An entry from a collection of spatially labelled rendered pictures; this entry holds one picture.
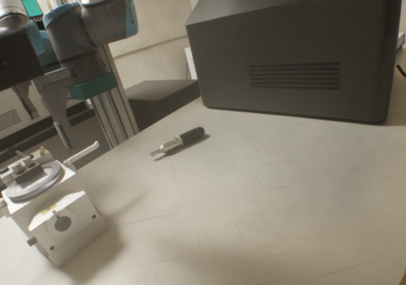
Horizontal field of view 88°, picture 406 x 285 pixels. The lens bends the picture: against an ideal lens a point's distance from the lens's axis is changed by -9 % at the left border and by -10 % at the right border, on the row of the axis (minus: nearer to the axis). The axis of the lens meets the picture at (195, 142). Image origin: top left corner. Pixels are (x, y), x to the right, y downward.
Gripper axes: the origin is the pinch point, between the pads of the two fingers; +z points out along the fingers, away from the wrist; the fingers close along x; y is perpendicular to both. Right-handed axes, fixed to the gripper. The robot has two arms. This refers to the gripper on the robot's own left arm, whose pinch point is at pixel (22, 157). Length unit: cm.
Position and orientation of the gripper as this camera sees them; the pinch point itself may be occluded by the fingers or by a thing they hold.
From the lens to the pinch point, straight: 34.6
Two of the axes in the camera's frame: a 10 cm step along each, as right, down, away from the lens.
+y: -7.4, -1.6, 6.5
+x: -6.4, 4.9, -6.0
